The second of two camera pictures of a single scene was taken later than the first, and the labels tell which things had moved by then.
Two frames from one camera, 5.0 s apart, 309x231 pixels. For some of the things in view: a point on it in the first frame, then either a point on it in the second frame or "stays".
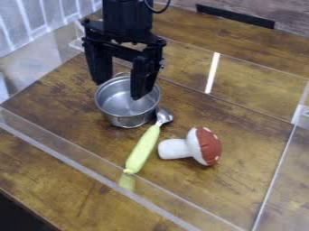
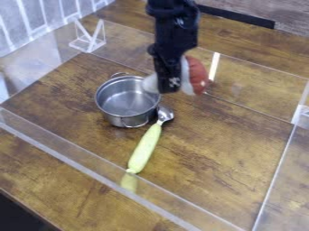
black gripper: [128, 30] -> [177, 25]
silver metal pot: [117, 105] stays
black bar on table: [241, 17] stays
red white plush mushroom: [200, 145] -> [193, 78]
